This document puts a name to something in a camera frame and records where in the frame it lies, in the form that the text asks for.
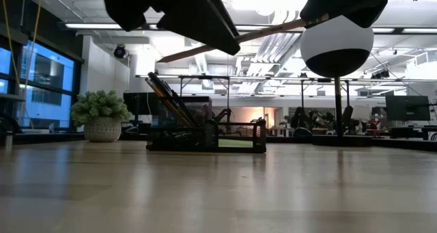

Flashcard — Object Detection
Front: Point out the orange hanging cable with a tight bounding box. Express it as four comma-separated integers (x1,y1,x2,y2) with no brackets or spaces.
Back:
1,0,44,135

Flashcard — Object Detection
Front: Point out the black mesh desk organizer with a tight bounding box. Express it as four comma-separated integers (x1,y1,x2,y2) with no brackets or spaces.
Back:
145,96,267,154

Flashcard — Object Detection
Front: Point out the green sticky note pad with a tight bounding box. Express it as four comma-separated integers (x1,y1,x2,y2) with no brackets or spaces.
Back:
218,139,254,148

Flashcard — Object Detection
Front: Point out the green potted succulent plant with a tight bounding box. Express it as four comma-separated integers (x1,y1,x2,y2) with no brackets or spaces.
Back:
70,89,133,143

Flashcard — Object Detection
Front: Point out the black pen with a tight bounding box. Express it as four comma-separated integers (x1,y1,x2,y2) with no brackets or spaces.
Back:
147,71,201,128

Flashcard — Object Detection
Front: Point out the black ceiling spotlight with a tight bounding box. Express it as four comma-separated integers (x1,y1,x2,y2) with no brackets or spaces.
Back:
113,44,128,59

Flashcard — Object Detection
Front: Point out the long ceiling light strip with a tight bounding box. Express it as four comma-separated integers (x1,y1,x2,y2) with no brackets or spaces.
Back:
371,27,437,35
64,23,160,31

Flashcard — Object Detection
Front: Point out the dark monitor on stand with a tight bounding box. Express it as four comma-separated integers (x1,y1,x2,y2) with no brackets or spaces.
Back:
122,92,160,126

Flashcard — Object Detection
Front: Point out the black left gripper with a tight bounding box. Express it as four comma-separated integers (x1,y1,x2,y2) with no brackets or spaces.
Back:
103,0,242,56

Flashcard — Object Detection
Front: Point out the wide dark monitor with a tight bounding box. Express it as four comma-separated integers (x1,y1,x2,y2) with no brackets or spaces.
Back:
385,95,432,122

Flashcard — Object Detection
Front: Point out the thin wooden stick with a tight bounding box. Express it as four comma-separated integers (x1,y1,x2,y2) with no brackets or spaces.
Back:
156,16,330,64

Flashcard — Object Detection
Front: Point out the white globe table lamp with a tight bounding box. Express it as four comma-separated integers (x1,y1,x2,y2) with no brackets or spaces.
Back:
299,14,375,148

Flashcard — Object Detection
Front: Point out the black aluminium table frame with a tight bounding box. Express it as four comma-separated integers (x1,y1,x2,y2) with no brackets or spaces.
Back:
0,132,437,152

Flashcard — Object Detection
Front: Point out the large blue window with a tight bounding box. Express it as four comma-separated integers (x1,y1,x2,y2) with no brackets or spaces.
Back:
0,40,85,131

